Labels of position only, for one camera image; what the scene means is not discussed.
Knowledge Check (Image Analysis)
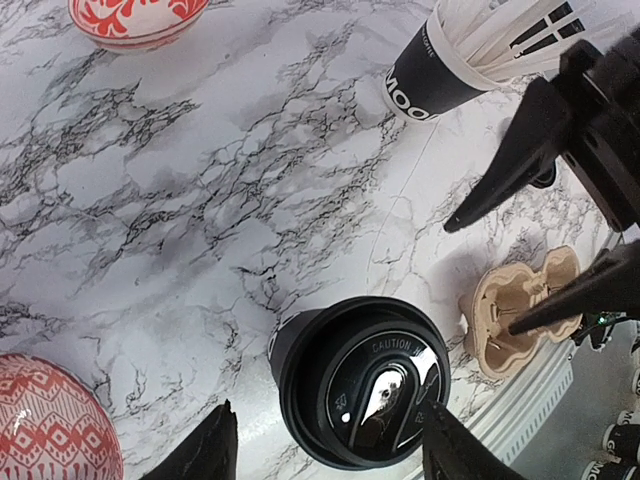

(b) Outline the brown cardboard cup carrier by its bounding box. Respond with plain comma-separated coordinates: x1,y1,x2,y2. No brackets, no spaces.
459,245,582,380

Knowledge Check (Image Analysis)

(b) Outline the aluminium front rail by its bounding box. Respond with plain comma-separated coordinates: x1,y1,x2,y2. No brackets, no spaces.
460,321,639,479

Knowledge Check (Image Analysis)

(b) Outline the bundle of white straws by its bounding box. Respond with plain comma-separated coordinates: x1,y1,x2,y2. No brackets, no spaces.
432,0,621,91

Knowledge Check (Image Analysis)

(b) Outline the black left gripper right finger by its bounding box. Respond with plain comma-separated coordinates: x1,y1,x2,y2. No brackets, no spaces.
422,400,524,480

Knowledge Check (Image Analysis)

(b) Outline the black paper coffee cup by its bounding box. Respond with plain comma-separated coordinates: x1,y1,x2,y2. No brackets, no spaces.
267,309,320,385

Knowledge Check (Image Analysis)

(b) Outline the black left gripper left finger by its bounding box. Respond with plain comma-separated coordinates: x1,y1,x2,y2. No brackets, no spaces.
141,400,238,480

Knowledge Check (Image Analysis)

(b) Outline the black plastic cup lid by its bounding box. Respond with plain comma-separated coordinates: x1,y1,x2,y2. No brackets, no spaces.
276,296,451,471

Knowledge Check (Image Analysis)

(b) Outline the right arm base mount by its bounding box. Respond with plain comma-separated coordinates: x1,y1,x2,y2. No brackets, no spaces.
571,312,628,352

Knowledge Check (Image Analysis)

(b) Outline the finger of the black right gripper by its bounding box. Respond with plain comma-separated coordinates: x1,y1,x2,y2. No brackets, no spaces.
508,240,639,335

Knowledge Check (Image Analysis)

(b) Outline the red patterned bowl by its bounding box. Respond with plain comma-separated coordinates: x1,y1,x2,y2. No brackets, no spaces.
68,0,209,54
1,354,124,479

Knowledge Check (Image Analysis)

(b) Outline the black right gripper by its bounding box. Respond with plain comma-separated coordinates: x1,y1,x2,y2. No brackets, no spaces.
444,29,639,233

